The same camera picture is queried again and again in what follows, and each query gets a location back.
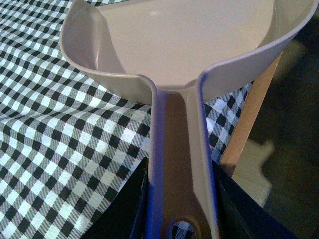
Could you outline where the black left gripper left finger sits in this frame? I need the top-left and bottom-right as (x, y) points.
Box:
(81, 157), (148, 239)

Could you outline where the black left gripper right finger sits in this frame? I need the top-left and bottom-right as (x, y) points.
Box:
(212, 162), (297, 239)

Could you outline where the beige plastic dustpan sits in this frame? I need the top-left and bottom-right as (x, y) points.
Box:
(60, 0), (318, 239)

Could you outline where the black white checkered tablecloth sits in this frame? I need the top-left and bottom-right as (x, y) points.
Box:
(0, 0), (253, 239)

